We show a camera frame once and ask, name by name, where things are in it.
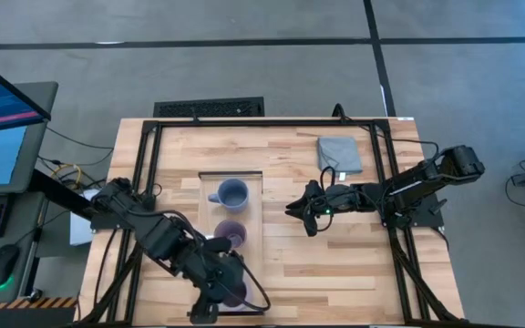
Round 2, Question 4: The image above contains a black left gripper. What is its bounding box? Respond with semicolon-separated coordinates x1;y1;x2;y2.
178;236;248;325

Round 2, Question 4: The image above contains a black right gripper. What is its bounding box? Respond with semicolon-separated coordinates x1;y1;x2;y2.
284;179;368;239

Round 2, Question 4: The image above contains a large blue-grey mug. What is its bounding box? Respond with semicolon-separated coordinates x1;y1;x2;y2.
206;178;250;214

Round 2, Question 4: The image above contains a purple striped mug white panel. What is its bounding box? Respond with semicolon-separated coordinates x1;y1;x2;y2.
213;220;248;250

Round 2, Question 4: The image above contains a white box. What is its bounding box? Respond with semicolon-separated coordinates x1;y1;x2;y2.
69;189;102;247

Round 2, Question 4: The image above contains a black floor grille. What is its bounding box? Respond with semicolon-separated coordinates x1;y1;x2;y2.
152;96;266;118

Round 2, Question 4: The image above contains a ridged plain purple mug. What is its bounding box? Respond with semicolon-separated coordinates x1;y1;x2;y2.
219;281;250;309

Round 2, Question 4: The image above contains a black aluminium table frame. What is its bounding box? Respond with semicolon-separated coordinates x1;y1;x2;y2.
77;118;467;327

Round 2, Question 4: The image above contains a yellow cable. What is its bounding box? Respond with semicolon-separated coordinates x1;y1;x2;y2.
51;163;83;186

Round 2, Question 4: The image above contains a black computer mouse green light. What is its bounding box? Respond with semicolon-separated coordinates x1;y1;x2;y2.
0;244;21;290

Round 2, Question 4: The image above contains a folded grey cloth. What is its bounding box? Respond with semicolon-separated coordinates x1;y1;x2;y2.
316;136;365;181

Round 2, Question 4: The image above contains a grey desk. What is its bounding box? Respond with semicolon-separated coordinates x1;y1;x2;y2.
0;81;59;304

